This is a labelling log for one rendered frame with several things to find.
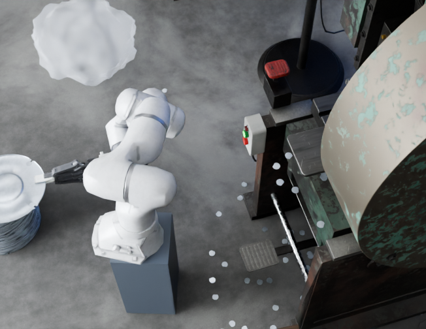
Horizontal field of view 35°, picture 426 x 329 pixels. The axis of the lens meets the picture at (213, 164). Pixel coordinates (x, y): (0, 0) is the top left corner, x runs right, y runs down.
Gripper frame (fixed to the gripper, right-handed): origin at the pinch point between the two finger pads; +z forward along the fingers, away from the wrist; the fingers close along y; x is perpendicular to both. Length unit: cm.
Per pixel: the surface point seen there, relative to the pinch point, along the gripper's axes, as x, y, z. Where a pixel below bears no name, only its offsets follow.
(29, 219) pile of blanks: 8.1, -12.2, 9.3
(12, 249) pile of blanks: 14.4, -20.8, 18.4
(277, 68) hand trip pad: 13, 52, -81
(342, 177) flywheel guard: 85, 109, -66
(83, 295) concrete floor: 38.3, -23.8, -4.6
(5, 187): 0.4, 0.4, 14.1
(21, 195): 4.8, -0.2, 9.0
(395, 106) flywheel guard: 86, 129, -71
